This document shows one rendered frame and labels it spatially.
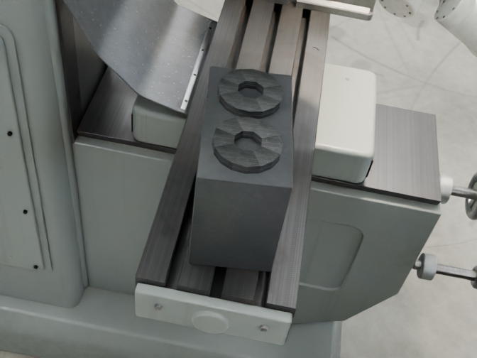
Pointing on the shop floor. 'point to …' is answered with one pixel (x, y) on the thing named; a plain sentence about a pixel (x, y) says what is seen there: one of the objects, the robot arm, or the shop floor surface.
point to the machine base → (140, 333)
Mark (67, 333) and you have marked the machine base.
